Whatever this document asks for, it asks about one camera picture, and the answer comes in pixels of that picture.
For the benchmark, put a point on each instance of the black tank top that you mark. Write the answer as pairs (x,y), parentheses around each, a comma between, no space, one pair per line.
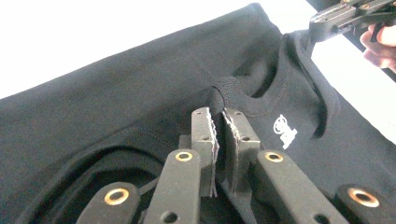
(124,93)

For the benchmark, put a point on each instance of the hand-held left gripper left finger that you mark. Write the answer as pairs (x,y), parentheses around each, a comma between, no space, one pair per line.
(205,140)

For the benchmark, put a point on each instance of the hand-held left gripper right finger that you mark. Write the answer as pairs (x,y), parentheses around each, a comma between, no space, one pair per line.
(244,143)

